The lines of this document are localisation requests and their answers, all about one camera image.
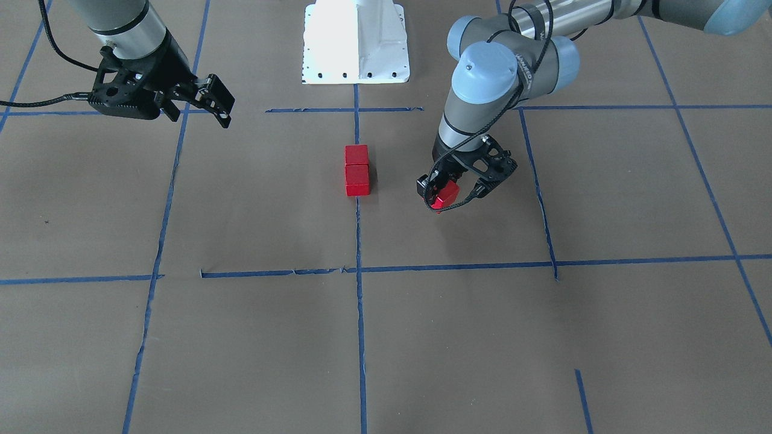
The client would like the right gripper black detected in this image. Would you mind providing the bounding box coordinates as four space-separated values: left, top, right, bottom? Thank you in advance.
89 33 235 129

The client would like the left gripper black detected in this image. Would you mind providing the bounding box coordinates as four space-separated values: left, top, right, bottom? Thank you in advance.
416 135 517 200

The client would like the red block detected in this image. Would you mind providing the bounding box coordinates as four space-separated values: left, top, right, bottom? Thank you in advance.
344 145 370 166
431 180 460 212
344 164 370 196

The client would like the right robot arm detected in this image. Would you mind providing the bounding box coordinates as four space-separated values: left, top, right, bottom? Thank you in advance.
71 1 235 128

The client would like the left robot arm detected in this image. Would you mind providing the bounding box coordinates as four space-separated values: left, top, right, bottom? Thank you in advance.
417 1 770 212

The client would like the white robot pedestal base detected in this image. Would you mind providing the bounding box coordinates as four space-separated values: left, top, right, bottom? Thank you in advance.
301 1 411 85

